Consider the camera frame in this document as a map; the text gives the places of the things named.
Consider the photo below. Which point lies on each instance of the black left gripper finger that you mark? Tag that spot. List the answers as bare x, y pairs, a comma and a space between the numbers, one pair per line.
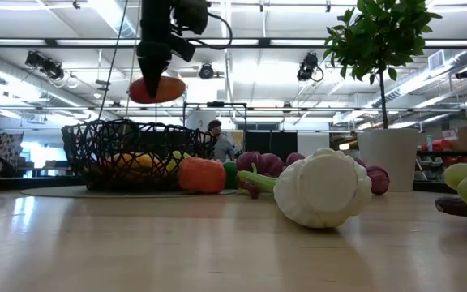
154, 73

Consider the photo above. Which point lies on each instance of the red yellow toy mango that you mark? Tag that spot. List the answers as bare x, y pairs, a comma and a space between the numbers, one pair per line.
172, 89

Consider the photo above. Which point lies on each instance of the yellow toy fruit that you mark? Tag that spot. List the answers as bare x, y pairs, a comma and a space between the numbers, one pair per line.
136, 161

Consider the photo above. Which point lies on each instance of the orange toy bell pepper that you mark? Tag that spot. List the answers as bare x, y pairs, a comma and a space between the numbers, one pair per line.
201, 176

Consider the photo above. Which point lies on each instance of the green toy bell pepper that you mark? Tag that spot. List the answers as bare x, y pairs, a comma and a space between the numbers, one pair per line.
231, 174

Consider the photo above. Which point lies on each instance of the purple toy grape bunch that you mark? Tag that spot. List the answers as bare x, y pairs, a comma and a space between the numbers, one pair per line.
270, 163

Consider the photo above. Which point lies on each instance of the black ceiling spotlight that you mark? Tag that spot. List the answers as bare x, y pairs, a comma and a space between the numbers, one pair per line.
47, 67
206, 71
307, 67
464, 74

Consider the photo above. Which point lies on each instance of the person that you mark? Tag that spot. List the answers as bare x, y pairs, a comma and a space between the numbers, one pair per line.
222, 150

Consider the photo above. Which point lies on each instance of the black partition panel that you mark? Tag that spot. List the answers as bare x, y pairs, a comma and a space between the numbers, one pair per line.
270, 142

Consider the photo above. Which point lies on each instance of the grey round mat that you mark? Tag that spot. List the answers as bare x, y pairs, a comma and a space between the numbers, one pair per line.
55, 191

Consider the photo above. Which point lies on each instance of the patterned fabric panel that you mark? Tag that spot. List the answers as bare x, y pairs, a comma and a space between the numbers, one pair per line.
6, 148

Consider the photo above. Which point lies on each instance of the green potted tree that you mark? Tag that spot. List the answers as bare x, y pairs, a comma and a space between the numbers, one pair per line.
379, 36

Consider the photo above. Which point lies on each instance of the white cup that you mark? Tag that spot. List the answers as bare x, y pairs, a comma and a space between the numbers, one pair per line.
387, 158

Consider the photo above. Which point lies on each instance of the shelf with red bins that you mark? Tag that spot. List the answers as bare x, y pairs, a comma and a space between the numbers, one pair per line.
440, 145

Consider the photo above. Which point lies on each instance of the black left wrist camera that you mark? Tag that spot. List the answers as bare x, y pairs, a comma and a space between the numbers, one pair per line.
191, 16

